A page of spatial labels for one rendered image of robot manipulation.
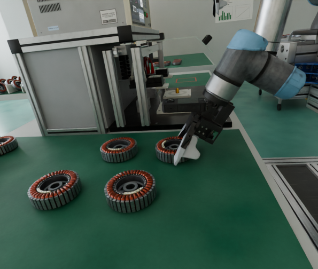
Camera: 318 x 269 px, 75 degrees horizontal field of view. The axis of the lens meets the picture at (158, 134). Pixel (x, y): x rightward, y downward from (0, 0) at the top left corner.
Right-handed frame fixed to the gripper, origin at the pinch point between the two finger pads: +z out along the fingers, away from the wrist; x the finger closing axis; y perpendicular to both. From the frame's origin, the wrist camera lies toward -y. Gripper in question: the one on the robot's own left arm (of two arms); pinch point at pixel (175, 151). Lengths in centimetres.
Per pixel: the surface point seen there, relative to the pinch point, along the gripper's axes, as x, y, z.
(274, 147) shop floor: 140, 108, 25
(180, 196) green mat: -18.0, 3.0, -0.5
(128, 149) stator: -2.6, -12.6, 4.6
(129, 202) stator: -23.5, -7.0, 1.9
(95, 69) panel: 17.9, -35.7, -6.2
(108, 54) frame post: 17.9, -33.1, -12.7
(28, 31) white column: 329, -286, 88
